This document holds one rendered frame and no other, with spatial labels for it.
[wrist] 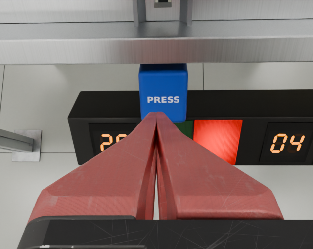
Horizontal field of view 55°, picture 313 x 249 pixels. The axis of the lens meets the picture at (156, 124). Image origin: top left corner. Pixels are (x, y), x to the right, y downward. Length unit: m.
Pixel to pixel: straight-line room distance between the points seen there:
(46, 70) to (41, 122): 0.16
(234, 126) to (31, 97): 0.83
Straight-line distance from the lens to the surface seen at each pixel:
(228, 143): 0.20
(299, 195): 0.92
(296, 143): 0.21
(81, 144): 0.20
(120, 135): 0.19
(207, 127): 0.19
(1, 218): 0.97
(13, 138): 0.83
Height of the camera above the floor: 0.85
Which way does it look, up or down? 80 degrees down
